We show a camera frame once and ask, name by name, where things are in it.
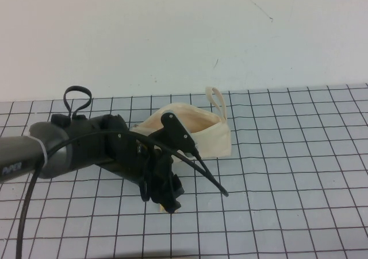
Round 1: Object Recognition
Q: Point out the long black camera cable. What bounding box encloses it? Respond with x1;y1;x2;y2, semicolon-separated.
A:
16;129;230;259

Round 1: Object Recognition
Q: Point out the white zip tie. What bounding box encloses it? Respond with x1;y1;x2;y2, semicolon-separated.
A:
28;132;49;169

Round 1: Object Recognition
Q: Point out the cream fabric pencil case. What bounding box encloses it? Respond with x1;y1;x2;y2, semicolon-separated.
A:
131;86;232;163

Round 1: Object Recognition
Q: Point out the black looped cable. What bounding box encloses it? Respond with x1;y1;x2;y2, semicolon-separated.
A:
64;86;93;119

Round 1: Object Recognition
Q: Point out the grey grid pattern table mat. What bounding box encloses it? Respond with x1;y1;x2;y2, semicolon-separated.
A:
0;82;368;259

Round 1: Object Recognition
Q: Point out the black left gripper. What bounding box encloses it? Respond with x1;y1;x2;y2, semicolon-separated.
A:
100;114;185;215

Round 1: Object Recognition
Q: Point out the yellow eraser with barcode label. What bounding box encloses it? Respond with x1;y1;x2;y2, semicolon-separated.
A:
158;203;181;214

